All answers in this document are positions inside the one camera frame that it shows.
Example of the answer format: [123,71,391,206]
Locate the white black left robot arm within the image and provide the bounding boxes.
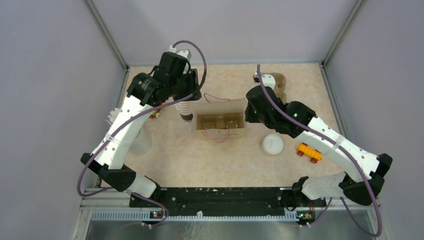
[80,49,199,207]

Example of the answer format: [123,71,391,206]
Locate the stack of translucent lids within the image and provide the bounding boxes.
[261,134,284,156]

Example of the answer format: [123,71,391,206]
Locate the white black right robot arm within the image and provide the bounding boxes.
[245,85,393,206]

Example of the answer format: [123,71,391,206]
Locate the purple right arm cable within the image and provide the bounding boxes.
[255,64,383,238]

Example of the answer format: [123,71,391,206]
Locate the grey slotted cable duct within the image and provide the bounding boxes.
[90,210,299,222]

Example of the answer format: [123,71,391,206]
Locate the yellow toy car red wheels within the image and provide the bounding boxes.
[296,142,323,164]

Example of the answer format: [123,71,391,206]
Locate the stack of white paper cups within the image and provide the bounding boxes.
[175,101,194,122]

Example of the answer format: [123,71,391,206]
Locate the red green toy block figure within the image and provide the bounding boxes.
[149,108,162,119]

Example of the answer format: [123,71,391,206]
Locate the brown pulp cup carrier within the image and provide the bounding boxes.
[270,72,287,104]

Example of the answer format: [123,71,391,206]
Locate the bundle of white paper straws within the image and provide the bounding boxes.
[105,108,121,126]

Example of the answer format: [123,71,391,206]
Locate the cream Cakes paper bag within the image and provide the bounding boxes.
[190,98,247,143]

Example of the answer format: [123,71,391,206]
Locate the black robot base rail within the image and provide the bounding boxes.
[129,177,329,218]

